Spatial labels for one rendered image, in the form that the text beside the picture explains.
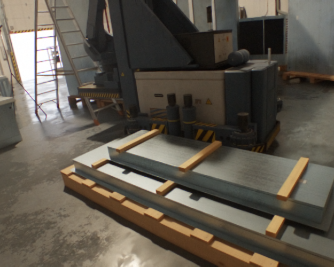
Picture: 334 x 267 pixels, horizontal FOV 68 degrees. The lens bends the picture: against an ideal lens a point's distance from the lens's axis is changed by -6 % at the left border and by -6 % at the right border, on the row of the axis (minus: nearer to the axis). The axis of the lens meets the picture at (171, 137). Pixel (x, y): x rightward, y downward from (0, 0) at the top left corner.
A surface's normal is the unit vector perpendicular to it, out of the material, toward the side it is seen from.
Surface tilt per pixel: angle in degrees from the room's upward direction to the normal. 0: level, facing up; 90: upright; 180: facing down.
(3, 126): 90
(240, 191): 90
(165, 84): 90
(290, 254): 90
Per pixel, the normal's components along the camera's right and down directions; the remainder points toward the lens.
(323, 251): -0.11, -0.92
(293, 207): -0.63, 0.35
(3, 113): 0.81, 0.14
